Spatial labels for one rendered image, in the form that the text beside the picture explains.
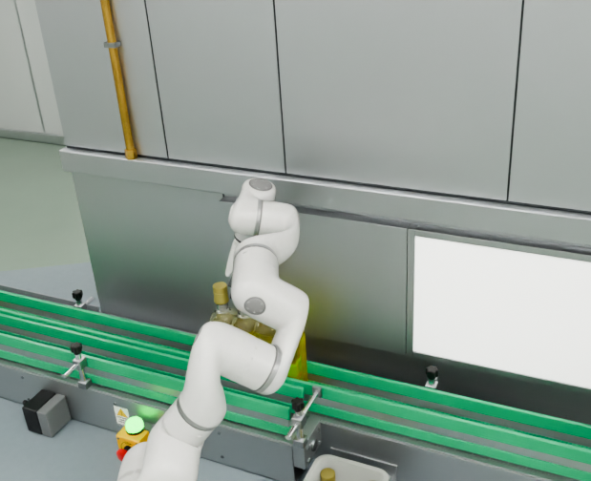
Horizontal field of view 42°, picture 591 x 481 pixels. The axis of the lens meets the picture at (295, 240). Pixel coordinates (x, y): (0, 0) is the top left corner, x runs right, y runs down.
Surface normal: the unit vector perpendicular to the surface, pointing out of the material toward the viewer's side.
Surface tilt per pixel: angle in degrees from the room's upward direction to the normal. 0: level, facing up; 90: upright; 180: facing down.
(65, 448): 0
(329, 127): 90
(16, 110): 90
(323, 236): 90
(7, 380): 90
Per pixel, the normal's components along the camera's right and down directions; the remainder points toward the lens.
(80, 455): -0.06, -0.88
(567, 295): -0.41, 0.45
